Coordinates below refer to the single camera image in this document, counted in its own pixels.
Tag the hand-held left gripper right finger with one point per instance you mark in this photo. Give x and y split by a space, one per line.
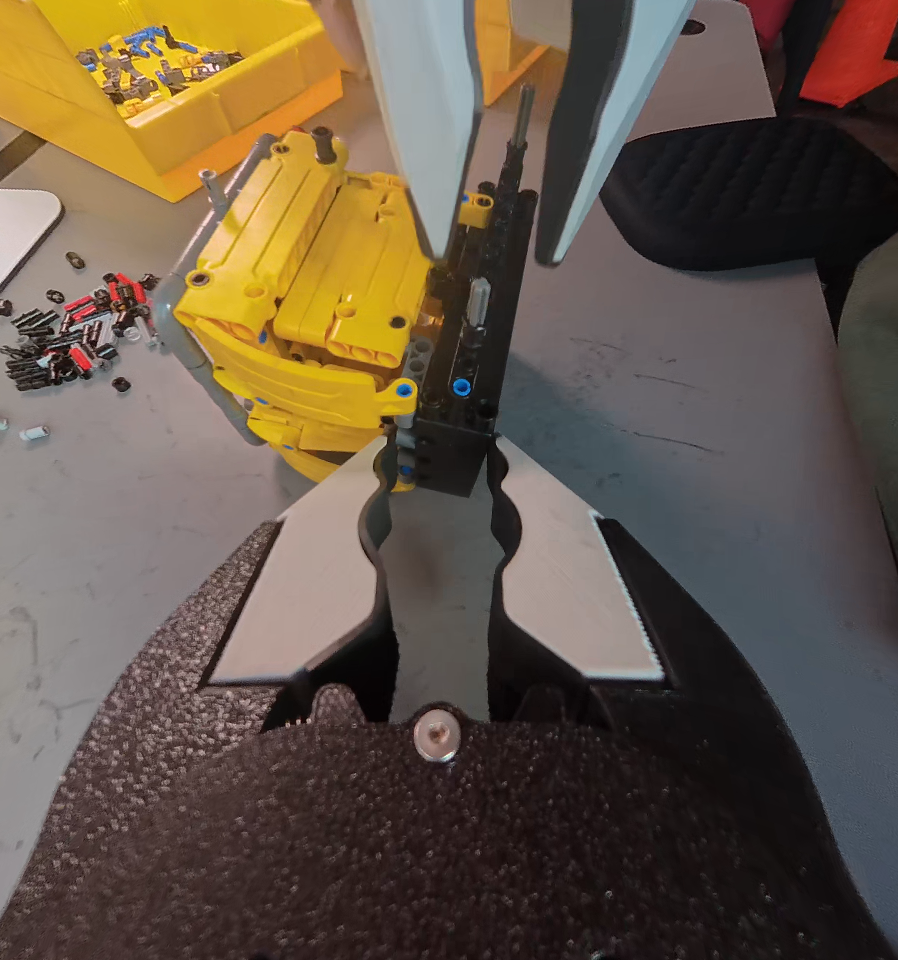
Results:
576 600

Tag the white book stand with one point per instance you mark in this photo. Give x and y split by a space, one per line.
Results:
21 240

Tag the yellow black lego model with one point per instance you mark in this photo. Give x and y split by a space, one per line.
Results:
306 247

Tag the pile of black red pins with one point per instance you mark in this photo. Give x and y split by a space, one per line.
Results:
51 345

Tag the orange plastic object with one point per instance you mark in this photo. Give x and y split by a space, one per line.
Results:
846 52

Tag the yellow parts bin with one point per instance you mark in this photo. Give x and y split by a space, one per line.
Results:
509 67
194 127

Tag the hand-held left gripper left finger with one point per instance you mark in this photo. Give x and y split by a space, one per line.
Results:
306 600

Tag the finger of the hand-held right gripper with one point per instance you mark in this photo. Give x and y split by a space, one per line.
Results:
655 45
419 90

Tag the heap of small lego parts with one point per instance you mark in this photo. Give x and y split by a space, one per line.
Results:
156 67

